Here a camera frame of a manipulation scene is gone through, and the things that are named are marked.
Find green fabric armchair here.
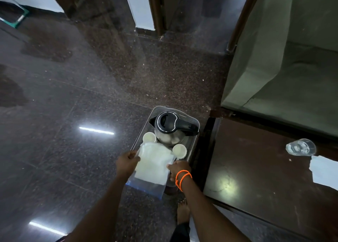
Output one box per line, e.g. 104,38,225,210
221,0,338,138

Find person's right hand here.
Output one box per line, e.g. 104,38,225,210
166,160,192,182

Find orange wrist bracelet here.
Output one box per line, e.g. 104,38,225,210
175,170,193,192

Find dark brown wooden door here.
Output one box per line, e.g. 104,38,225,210
146,0,264,54

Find person's left hand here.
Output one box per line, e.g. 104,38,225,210
115,150,141,180

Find person's right forearm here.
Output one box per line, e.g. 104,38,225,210
181,174,251,242

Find grey plastic tray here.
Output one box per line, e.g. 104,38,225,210
131,106,201,188

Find clear zip bag blue seal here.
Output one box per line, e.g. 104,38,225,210
125,141,177,199

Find white folding table green feet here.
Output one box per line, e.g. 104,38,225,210
0,0,30,28

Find white ceramic cup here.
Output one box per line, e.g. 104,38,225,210
172,144,188,160
142,132,157,144

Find steel electric kettle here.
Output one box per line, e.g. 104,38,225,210
149,111,200,147

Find person's left forearm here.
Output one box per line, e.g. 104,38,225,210
64,176,130,242

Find clear drinking glass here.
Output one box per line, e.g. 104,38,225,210
285,138,317,157

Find white paper napkin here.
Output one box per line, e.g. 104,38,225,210
309,155,338,191

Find dark wooden stool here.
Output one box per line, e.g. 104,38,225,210
163,116,216,196

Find dark wooden coffee table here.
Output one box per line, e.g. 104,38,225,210
203,110,338,242

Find person's left foot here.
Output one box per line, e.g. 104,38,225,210
177,198,190,225

